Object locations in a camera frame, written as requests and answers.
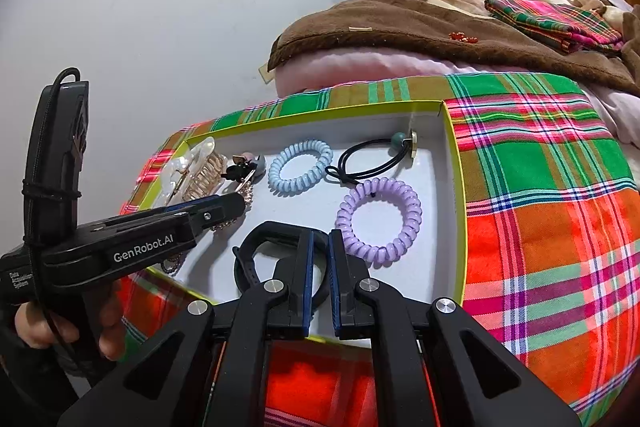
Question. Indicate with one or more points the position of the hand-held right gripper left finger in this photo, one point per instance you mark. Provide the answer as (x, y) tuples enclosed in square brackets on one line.
[(310, 287)]

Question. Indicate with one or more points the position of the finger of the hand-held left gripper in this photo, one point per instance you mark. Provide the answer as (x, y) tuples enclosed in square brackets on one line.
[(220, 209)]

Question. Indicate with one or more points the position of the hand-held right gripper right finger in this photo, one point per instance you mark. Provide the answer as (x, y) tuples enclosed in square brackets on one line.
[(334, 287)]

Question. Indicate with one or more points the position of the pearly hair claw clip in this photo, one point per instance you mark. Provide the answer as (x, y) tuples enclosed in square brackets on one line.
[(200, 187)]

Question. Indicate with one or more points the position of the black and pink hair clip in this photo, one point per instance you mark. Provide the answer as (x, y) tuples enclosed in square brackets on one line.
[(235, 169)]

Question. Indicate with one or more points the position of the black wrist band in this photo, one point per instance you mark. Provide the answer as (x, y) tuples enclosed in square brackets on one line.
[(245, 267)]

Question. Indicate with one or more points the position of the yellow-green shallow box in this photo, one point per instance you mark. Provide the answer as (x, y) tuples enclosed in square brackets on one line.
[(310, 212)]

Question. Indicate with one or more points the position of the person's left hand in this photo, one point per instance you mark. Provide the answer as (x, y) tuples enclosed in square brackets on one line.
[(112, 322)]

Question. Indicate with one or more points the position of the pink bed sheet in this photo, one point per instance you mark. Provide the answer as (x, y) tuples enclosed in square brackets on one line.
[(350, 67)]

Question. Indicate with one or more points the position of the plaid bed cloth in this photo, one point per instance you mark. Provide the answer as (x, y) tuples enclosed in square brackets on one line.
[(525, 207)]

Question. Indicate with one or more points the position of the brown blanket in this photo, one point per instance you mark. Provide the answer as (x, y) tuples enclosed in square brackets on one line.
[(400, 22)]

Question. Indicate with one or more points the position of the red beads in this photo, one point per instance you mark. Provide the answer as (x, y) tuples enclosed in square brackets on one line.
[(462, 38)]

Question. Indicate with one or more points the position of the white duvet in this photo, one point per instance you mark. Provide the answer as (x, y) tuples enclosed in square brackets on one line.
[(615, 107)]

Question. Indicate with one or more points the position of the folded plaid cloth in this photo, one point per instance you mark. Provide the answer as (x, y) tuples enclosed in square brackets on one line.
[(550, 22)]

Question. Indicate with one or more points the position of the wall socket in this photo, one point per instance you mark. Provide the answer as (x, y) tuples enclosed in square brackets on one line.
[(265, 73)]

